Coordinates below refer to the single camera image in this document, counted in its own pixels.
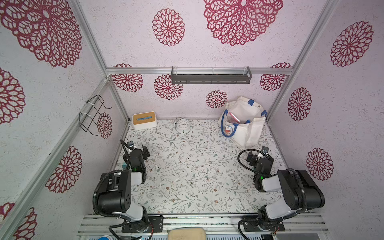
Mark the white canvas cartoon tote bag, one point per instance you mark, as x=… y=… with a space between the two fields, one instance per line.
x=252 y=116

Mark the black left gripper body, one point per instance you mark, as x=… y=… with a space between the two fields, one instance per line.
x=136 y=154

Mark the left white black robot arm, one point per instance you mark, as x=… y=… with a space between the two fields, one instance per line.
x=112 y=197

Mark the pink plastic pencil case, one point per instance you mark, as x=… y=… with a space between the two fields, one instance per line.
x=231 y=118

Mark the white wooden-top tissue box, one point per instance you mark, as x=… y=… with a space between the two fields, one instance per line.
x=144 y=121

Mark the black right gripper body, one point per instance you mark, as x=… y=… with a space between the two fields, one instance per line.
x=263 y=161

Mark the white round alarm clock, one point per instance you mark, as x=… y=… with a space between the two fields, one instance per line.
x=182 y=125

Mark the beige cushioned pad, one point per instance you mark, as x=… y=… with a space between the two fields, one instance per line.
x=187 y=234

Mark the floral table mat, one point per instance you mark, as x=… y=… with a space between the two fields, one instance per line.
x=200 y=172

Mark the black wire wall rack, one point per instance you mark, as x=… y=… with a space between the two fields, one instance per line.
x=96 y=121

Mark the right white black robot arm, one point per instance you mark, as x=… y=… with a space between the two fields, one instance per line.
x=300 y=192

